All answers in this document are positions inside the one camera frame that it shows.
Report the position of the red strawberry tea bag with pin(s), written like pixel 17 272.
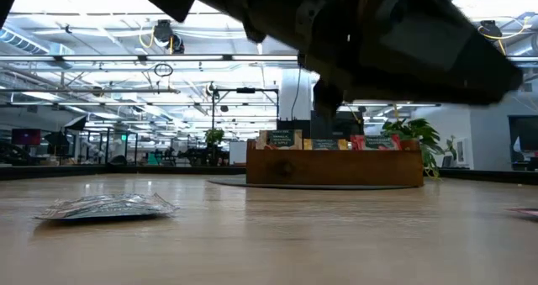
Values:
pixel 376 142

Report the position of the wooden three-compartment box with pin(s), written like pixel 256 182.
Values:
pixel 336 167

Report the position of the dark wall screen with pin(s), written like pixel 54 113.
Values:
pixel 525 133

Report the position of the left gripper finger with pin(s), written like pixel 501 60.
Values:
pixel 483 83

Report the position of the distant potted plant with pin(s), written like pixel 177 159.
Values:
pixel 214 135

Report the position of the dark monitor screen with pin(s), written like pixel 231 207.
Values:
pixel 26 136

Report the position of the orange tea bag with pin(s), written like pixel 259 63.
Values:
pixel 325 144

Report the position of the round grey placemat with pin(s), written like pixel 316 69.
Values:
pixel 227 181

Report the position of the small green plant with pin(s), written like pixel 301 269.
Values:
pixel 420 133

